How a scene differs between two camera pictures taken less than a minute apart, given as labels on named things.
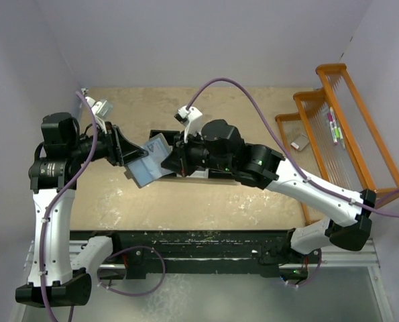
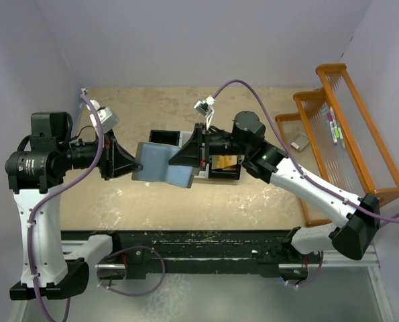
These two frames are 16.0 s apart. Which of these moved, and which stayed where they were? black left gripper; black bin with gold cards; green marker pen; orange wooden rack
Moved: black left gripper
Stayed: green marker pen; orange wooden rack; black bin with gold cards
